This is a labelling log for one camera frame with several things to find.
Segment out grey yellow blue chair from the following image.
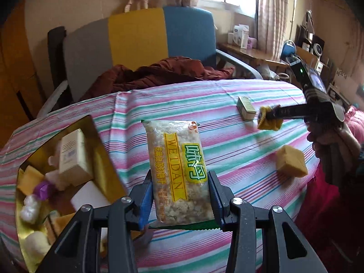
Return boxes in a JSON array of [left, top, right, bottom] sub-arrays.
[[38, 6, 261, 117]]

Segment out yellow sponge block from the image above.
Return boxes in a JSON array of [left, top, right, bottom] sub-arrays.
[[17, 165, 45, 196]]

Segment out beige cosmetic box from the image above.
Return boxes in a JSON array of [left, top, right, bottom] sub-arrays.
[[59, 128, 93, 187]]

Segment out white foam block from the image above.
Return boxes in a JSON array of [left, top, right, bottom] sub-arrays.
[[70, 181, 110, 210]]

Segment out yellow knitted smiley pouch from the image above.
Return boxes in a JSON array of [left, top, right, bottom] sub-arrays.
[[257, 106, 283, 131]]

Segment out yellow sponge cloth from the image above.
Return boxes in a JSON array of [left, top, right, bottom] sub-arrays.
[[43, 210, 75, 245]]

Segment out red pink blanket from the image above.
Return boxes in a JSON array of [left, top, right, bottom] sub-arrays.
[[296, 107, 363, 272]]

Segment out rice cracker snack packet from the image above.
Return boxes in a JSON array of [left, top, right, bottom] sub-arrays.
[[142, 120, 213, 225]]

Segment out person right hand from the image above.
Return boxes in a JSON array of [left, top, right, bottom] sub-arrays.
[[307, 123, 361, 172]]

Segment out blue bag on shelf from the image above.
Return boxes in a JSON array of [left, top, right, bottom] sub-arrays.
[[280, 40, 296, 61]]

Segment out green tea box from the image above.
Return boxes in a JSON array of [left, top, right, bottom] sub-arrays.
[[237, 96, 257, 121]]

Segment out striped pink green bedsheet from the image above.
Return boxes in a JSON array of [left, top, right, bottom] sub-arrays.
[[1, 80, 318, 263]]

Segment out gold metal tin box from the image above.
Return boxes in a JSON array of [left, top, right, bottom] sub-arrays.
[[15, 114, 143, 273]]

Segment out cluttered shelf unit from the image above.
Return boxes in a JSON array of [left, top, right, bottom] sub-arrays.
[[292, 9, 364, 112]]

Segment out pink hair roller clip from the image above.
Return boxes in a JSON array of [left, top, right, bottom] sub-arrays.
[[48, 141, 61, 168]]

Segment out black rolled mat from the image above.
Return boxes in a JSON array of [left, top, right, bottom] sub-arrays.
[[47, 26, 67, 89]]

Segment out white boxes on desk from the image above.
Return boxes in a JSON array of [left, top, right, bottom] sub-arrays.
[[228, 24, 257, 49]]

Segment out wooden wardrobe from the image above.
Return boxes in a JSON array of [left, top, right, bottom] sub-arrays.
[[1, 0, 46, 147]]

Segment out wooden side desk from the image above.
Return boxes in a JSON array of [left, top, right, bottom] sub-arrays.
[[217, 43, 289, 71]]

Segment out dark red jacket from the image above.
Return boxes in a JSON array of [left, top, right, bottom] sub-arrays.
[[81, 56, 235, 101]]

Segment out cream cloth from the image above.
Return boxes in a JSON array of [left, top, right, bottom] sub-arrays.
[[25, 231, 51, 264]]

